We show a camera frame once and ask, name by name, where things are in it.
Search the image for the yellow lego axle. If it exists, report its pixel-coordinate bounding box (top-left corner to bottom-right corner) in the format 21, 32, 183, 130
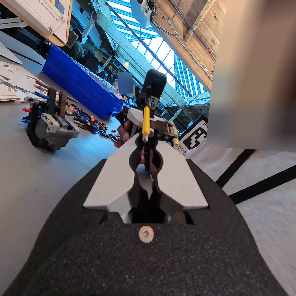
142, 105, 151, 136

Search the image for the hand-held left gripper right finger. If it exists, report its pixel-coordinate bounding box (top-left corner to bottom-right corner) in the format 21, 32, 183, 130
150, 139, 209, 223

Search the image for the person's right hand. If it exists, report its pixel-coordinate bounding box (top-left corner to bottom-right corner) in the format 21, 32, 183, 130
117, 119, 139, 149

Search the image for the grey and black lego model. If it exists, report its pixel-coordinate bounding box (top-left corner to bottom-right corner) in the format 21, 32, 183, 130
22, 87, 80, 150

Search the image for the lego instruction booklet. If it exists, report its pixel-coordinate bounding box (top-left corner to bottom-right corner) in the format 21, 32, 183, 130
0, 61, 50, 103

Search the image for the person's white striped shirt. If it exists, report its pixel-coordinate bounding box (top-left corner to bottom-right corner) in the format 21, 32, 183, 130
187, 147, 296, 296

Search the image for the blue plastic bin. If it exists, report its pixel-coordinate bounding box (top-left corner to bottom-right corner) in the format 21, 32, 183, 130
42, 45, 124, 120

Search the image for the small black lego assembly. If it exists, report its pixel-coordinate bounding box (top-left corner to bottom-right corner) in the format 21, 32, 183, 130
136, 116, 180, 172

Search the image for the black and white tag board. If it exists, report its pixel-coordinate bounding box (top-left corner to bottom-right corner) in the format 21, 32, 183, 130
178, 115, 209, 158

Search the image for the pile of loose lego pieces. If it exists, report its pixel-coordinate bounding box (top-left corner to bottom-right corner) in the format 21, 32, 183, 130
67, 101, 121, 146

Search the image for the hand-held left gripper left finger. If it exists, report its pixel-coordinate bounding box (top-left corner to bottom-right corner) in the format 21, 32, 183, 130
83, 133, 141, 224

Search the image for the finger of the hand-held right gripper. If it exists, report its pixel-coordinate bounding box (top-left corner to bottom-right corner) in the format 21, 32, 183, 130
129, 124, 140, 141
127, 108, 151, 127

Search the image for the wooden board with poster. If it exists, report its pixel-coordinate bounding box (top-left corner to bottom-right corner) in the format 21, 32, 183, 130
0, 0, 73, 47

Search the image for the white flat sheet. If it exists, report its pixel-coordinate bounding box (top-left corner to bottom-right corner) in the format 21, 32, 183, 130
0, 42, 23, 65

